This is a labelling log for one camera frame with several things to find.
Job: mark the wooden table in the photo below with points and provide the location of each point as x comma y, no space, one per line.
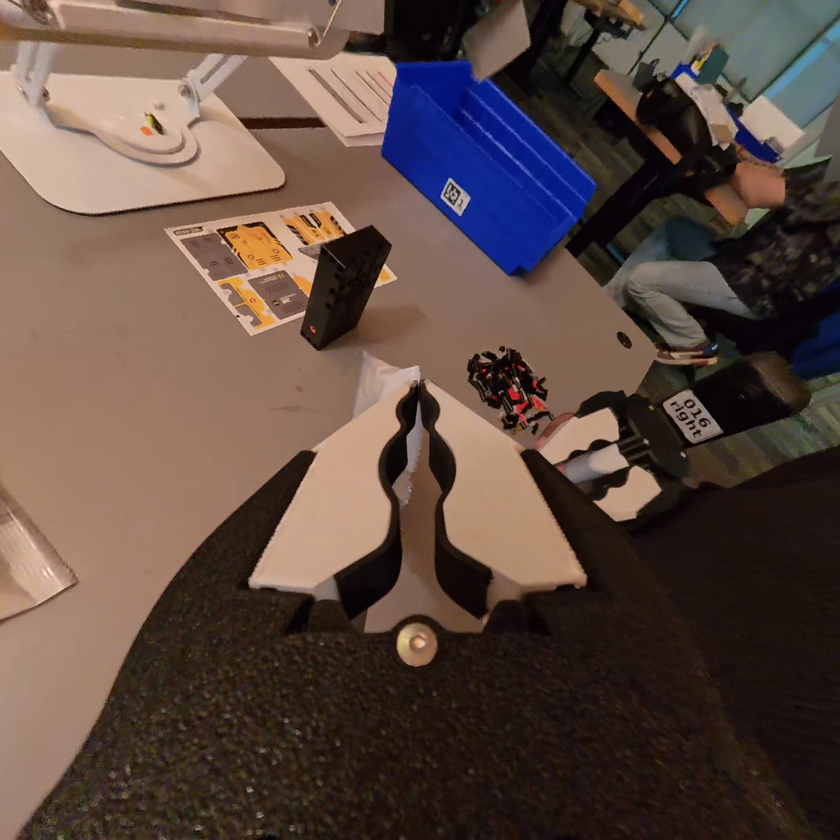
630,105

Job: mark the black perforated block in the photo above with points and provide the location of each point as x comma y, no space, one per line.
348,289

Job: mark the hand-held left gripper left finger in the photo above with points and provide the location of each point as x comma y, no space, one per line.
328,518

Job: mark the clear bag of yellow beams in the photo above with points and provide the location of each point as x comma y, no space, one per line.
26,558

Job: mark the blue plastic storage bin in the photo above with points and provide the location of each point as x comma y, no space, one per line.
485,164

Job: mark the small white plastic bag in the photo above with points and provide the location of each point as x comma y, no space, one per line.
380,380

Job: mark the pile of black red pins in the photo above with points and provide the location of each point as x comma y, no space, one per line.
508,387

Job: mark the small yellow black part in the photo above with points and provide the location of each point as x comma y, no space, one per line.
155,123

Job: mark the printed paper sheet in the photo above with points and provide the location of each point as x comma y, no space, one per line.
341,98

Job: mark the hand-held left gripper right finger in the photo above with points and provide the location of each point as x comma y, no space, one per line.
512,518

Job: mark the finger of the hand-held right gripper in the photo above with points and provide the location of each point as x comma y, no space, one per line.
584,430
633,492

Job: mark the yellow grey sticker sheet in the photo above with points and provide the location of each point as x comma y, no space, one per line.
210,256

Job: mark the white book stand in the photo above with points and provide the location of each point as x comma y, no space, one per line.
164,164

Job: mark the person's right forearm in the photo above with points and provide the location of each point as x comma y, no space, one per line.
754,623

